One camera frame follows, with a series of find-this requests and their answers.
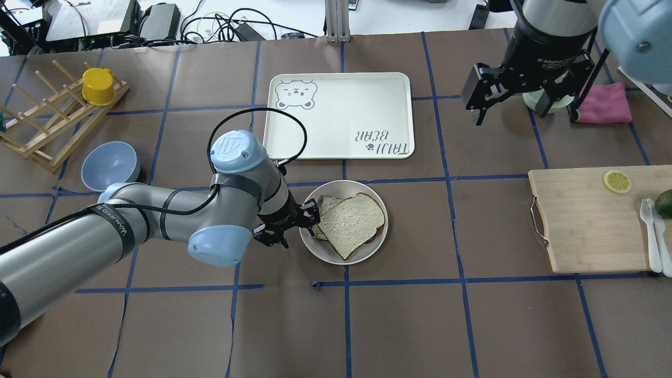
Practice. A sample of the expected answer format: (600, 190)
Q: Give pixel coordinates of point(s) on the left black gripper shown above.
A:
(282, 216)

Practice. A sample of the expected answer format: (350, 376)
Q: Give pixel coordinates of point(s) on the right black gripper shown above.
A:
(543, 60)

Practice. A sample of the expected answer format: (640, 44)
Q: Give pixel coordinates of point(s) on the bread slice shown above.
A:
(326, 207)
(352, 224)

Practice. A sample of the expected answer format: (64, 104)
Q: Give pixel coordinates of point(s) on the cream round plate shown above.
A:
(354, 223)

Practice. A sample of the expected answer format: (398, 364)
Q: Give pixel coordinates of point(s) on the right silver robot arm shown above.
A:
(636, 32)

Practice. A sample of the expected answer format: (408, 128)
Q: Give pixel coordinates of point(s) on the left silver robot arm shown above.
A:
(248, 199)

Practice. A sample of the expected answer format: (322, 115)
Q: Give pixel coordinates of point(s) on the bread slice under egg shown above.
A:
(326, 207)

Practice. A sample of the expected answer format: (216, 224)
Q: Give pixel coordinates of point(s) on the pink cloth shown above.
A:
(604, 104)

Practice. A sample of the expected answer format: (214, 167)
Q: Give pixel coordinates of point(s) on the cream bear tray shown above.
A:
(340, 116)

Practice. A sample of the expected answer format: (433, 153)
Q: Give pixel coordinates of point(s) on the lemon slice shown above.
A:
(617, 182)

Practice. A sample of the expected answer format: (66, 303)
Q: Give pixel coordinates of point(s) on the wooden cutting board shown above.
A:
(590, 229)

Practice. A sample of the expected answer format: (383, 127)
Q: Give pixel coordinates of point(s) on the white plastic fork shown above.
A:
(647, 216)

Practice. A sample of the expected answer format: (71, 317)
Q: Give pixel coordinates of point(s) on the green avocado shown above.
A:
(663, 204)

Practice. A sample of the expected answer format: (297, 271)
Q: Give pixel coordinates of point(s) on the white plastic spoon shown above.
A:
(659, 229)

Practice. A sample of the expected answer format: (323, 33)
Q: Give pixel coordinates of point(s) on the blue bowl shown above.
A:
(110, 163)

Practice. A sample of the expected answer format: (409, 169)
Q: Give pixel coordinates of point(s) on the yellow cup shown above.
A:
(98, 86)

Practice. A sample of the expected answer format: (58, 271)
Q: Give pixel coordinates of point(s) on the wooden dish rack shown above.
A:
(49, 132)

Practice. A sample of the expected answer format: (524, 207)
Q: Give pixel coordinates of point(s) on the aluminium frame post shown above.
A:
(337, 21)

